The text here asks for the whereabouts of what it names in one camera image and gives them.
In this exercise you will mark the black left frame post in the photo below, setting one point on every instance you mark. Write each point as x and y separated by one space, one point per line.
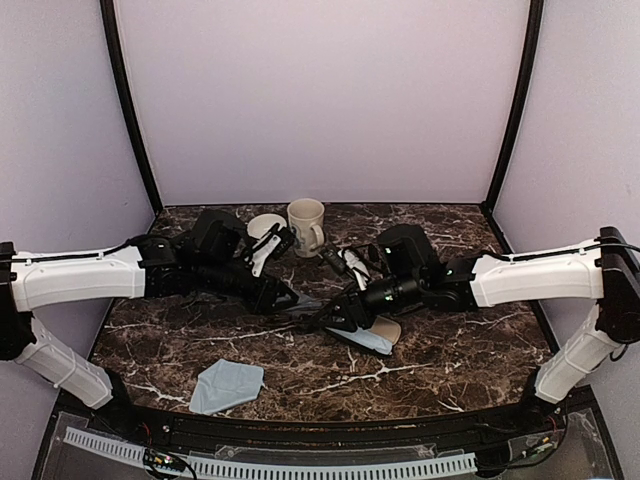
128 110

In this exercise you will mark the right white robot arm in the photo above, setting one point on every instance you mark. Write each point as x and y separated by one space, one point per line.
604 269

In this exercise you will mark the black frame post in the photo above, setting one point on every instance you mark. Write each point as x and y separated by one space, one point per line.
520 94
128 110

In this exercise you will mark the thin wire-frame sunglasses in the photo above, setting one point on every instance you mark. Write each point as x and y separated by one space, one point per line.
369 255

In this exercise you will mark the blue-grey glasses case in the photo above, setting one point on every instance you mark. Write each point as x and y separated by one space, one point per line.
306 303

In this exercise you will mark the large blue cleaning cloth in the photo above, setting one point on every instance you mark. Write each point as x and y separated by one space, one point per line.
225 385

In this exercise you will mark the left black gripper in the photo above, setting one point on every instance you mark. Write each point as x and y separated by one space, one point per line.
270 288

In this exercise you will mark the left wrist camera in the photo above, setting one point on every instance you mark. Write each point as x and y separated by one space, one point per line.
273 244

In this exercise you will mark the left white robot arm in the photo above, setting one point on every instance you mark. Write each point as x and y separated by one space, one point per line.
147 266

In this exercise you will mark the white and teal bowl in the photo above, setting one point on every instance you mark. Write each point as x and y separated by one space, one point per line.
258 226

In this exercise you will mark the cream seahorse mug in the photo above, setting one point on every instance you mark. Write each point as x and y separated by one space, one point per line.
305 219

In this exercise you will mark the black glasses case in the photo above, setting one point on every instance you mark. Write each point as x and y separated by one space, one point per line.
389 329

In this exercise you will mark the green circuit board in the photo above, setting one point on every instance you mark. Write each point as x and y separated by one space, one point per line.
162 461

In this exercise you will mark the white slotted cable duct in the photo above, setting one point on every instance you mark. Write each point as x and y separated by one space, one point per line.
247 463

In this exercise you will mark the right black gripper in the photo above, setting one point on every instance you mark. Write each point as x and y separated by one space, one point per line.
353 308

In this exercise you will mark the small blue cleaning cloth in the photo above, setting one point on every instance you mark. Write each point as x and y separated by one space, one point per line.
366 339

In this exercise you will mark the thick black-frame sunglasses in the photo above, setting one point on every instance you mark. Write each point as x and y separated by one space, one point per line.
303 322

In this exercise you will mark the black right frame post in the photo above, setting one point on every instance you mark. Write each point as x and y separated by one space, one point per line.
520 94

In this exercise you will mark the black front table rail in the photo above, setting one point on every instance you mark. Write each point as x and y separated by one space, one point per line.
484 427

